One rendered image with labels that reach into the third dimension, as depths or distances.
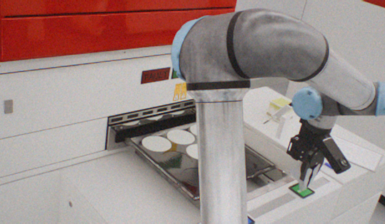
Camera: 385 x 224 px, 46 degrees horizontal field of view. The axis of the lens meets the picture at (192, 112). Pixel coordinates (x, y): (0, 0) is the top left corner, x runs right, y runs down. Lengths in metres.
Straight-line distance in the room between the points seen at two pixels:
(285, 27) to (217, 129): 0.21
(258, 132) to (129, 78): 0.49
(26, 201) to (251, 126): 0.79
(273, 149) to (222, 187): 0.80
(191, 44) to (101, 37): 0.56
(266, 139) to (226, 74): 0.85
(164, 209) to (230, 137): 0.63
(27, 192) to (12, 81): 0.39
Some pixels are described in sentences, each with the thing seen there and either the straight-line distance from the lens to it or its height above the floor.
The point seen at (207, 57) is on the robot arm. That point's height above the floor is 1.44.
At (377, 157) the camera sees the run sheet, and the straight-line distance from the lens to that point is 1.68.
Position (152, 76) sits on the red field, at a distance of 1.53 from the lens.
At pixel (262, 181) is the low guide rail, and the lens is 1.56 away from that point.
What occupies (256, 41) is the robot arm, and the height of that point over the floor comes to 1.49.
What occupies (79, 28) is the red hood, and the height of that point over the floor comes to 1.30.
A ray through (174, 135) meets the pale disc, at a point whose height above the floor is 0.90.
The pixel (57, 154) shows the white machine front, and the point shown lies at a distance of 1.48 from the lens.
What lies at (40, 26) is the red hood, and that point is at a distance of 1.21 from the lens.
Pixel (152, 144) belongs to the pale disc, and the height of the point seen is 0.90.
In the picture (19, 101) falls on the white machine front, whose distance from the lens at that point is 1.33.
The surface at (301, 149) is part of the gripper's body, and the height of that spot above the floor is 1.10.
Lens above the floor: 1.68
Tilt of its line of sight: 26 degrees down
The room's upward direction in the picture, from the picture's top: 11 degrees clockwise
